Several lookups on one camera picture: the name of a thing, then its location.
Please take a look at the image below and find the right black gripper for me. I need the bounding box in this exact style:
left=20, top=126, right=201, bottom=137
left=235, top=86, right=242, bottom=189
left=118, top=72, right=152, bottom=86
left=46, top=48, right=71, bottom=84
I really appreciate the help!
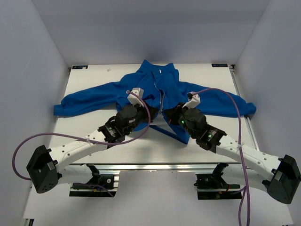
left=164, top=102, right=197, bottom=139

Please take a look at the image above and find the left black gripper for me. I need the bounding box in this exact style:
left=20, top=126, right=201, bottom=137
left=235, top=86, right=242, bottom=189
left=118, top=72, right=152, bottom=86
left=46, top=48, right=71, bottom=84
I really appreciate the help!
left=124, top=100, right=158, bottom=136

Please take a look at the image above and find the blue zip jacket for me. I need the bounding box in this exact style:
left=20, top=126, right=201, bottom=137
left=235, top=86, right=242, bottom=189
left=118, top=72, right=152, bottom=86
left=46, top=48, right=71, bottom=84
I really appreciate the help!
left=53, top=59, right=257, bottom=145

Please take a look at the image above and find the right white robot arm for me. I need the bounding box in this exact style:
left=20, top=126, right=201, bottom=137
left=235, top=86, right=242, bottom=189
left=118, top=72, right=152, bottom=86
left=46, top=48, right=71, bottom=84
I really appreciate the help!
left=164, top=103, right=301, bottom=204

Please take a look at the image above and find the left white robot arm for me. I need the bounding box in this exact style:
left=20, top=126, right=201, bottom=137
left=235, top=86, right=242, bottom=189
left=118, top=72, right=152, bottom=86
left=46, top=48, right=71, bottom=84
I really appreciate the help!
left=26, top=104, right=158, bottom=194

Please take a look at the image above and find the right blue table label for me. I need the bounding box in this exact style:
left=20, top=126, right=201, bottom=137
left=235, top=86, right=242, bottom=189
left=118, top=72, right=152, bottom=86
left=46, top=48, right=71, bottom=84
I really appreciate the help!
left=211, top=63, right=228, bottom=67

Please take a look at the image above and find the blue table label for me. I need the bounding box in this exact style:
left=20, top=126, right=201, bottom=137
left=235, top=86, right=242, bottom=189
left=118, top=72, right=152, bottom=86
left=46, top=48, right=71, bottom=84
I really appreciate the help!
left=211, top=63, right=228, bottom=67
left=72, top=65, right=88, bottom=70

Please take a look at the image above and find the left blue table label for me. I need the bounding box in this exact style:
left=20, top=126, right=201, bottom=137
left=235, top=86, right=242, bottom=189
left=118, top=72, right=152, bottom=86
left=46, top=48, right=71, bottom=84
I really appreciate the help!
left=72, top=65, right=88, bottom=70

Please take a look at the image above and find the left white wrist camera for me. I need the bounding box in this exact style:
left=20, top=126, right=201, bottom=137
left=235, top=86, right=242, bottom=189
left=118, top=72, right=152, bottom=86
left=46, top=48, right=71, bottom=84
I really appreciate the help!
left=127, top=88, right=144, bottom=106

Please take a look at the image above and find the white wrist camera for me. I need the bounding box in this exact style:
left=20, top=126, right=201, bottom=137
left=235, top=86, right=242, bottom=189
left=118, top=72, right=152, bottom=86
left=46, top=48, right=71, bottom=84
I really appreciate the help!
left=183, top=92, right=201, bottom=109
left=127, top=88, right=144, bottom=106

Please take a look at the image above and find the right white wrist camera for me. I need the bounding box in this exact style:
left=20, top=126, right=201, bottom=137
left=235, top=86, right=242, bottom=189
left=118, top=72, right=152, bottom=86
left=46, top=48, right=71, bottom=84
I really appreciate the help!
left=183, top=92, right=201, bottom=109

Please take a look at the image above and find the aluminium front rail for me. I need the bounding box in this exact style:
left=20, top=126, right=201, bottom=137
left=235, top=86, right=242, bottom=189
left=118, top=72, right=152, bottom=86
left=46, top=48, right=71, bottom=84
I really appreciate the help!
left=43, top=162, right=268, bottom=171

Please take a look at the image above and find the aluminium rail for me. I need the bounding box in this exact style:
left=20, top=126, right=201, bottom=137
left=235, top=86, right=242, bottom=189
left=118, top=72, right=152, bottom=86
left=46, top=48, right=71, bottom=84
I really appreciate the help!
left=43, top=162, right=268, bottom=171
left=229, top=65, right=260, bottom=151

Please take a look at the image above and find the aluminium right side rail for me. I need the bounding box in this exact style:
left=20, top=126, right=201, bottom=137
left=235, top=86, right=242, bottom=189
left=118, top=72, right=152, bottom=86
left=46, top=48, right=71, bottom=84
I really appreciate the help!
left=229, top=65, right=260, bottom=151

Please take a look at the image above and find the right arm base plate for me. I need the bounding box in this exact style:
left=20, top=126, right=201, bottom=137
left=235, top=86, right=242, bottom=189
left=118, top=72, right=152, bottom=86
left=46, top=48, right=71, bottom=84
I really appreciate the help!
left=194, top=174, right=242, bottom=200

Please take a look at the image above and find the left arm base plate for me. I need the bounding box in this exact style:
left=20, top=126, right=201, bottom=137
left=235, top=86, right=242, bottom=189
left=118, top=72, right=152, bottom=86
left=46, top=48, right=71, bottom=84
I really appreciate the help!
left=69, top=164, right=119, bottom=198

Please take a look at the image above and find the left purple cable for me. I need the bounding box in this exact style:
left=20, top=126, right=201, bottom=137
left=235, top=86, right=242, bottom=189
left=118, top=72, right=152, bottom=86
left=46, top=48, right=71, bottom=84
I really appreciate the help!
left=12, top=90, right=151, bottom=197

